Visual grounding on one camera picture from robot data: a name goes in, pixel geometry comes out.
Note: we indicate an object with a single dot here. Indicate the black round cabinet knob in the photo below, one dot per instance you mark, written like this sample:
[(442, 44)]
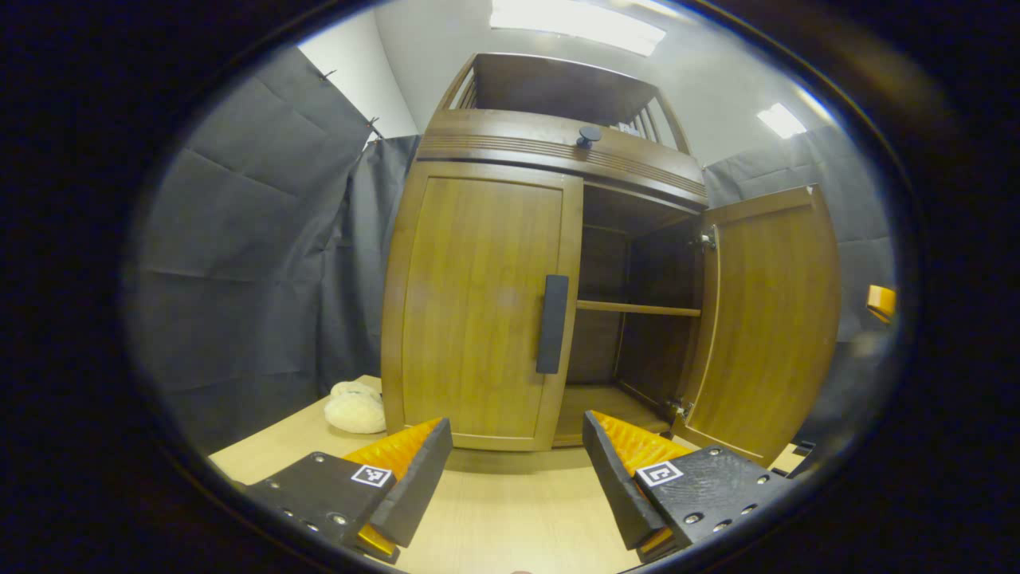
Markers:
[(590, 135)]

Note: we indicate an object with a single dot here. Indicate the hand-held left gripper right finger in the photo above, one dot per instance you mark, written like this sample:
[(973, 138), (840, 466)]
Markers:
[(613, 494)]

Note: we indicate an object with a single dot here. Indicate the wooden cabinet shelf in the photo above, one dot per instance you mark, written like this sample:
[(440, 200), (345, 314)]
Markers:
[(637, 308)]

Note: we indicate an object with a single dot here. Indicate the metal door hinge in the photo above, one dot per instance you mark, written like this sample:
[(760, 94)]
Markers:
[(704, 239), (679, 408)]

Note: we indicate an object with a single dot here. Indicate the large ceiling light panel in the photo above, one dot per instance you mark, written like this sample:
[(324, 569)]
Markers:
[(578, 24)]

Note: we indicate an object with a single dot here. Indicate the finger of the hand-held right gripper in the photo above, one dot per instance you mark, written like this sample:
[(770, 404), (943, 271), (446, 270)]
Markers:
[(880, 303)]

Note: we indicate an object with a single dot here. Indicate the wooden double-door shoe cabinet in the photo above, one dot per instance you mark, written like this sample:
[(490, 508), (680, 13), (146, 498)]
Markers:
[(494, 135)]

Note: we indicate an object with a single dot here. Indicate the wooden cabinet door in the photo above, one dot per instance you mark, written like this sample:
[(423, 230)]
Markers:
[(478, 303), (765, 319)]

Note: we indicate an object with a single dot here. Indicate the black backdrop cloth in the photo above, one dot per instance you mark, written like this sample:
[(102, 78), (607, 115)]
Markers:
[(239, 263)]

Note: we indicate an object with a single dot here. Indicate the small ceiling light panel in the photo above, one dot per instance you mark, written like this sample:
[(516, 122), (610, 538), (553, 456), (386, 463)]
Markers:
[(781, 119)]

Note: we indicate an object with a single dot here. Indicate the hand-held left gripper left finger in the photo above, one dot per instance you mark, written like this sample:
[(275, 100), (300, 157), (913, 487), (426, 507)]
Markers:
[(414, 494)]

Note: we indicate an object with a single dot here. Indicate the white fluffy plush toy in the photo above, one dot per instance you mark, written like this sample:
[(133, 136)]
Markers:
[(355, 413)]

